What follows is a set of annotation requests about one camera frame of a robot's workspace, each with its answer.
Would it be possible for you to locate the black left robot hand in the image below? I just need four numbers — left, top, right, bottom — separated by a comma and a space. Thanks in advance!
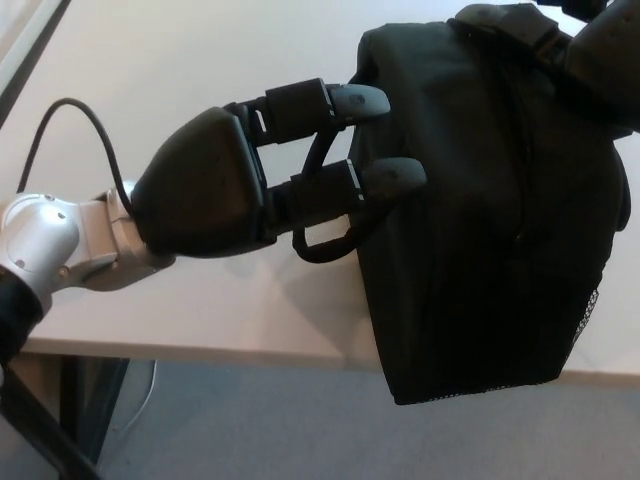
130, 77, 428, 260

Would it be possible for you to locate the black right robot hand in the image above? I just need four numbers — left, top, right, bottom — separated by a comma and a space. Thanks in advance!
452, 0, 640, 142

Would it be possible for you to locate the black fabric lunch bag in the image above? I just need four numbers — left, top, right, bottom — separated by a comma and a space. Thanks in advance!
291, 18, 633, 408

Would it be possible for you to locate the black diagonal bar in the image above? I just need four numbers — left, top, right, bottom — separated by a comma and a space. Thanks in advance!
0, 367, 102, 480

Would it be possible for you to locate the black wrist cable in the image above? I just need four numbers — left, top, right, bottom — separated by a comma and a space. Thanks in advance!
17, 98, 136, 219

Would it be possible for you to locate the thin white floor cable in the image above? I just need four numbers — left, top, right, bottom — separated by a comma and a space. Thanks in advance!
119, 359, 159, 434

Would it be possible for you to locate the black desk frame leg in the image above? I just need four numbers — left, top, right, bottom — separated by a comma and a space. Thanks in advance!
58, 353, 132, 480

